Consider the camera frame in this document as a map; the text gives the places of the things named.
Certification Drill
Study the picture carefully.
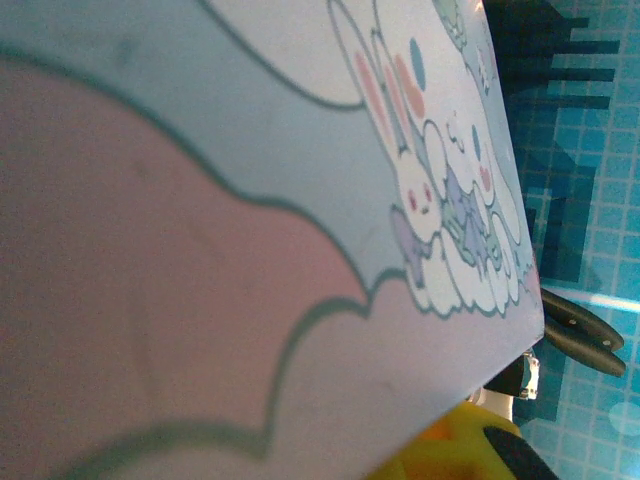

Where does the black riveted knife handle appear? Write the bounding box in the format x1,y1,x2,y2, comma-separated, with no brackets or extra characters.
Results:
542,319,628,379
539,287,626,354

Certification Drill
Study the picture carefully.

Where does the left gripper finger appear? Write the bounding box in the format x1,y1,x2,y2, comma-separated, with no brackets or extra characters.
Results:
482,425,560,480

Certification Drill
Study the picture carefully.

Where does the yellow-headed key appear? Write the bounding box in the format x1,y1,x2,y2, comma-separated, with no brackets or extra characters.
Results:
372,403,526,480

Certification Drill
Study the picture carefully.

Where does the cartoon bunny tin box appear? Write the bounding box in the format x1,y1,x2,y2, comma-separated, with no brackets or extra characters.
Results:
0,0,546,480

